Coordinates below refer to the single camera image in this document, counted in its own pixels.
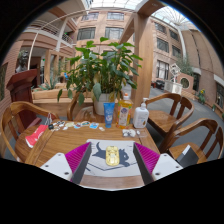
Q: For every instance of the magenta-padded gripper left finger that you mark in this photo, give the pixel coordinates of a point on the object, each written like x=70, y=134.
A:
x=58, y=165

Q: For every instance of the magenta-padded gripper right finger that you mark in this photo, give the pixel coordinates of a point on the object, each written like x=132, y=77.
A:
x=165, y=165

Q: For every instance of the white mouse pad, dark cat print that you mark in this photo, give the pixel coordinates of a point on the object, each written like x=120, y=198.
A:
x=100, y=170

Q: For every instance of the black notebook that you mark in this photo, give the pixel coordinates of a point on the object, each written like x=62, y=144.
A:
x=187, y=156

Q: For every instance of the red booklet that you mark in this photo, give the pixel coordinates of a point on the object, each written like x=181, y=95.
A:
x=35, y=135

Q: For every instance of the wooden armchair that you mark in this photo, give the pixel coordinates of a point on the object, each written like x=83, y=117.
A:
x=16, y=108
x=71, y=106
x=163, y=121
x=200, y=125

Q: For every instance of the white pump bottle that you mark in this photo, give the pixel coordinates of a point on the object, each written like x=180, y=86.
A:
x=140, y=116

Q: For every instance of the yellow liquid bottle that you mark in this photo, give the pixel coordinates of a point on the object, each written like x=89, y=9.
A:
x=124, y=115

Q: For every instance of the long wooden planter box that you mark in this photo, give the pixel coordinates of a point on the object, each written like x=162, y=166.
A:
x=46, y=95

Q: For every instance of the blue tube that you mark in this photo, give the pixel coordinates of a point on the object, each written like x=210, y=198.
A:
x=109, y=115

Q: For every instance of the white sculpture plinth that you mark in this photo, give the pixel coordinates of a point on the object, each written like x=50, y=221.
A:
x=173, y=87

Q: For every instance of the white abstract sculpture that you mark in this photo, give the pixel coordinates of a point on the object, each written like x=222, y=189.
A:
x=174, y=71

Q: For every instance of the dark bust statue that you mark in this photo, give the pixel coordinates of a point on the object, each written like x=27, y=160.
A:
x=22, y=61

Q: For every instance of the green potted plant, white pot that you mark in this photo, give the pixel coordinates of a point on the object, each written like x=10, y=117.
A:
x=106, y=66

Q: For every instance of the dark red wooden pedestal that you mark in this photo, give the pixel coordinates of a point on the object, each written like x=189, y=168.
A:
x=21, y=90

